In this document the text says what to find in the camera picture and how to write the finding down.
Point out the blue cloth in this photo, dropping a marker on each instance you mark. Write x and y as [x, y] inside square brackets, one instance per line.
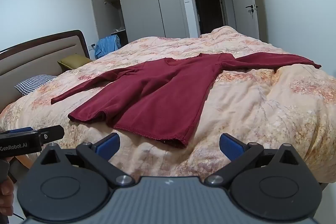
[106, 45]

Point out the person's left hand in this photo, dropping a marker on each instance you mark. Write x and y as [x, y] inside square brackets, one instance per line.
[5, 196]

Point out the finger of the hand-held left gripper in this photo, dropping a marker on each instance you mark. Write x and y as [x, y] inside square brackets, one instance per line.
[23, 130]
[52, 133]

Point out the houndstooth pillow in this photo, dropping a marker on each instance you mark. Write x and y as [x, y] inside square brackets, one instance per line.
[35, 83]

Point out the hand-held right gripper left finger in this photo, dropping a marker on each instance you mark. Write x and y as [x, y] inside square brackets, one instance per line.
[108, 145]

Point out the dark red sweater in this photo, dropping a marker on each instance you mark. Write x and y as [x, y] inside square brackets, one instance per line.
[162, 92]

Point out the white door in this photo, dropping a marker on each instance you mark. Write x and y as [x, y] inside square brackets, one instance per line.
[248, 22]

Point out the grey wardrobe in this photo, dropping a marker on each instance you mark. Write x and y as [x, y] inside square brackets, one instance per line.
[147, 1]

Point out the wall socket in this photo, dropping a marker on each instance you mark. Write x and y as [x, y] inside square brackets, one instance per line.
[92, 46]

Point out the olive green pillow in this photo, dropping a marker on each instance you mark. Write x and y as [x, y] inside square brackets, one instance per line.
[74, 61]

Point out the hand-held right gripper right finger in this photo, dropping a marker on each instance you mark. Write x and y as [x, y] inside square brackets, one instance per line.
[231, 146]

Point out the floral quilt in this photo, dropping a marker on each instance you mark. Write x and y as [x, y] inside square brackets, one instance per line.
[262, 111]

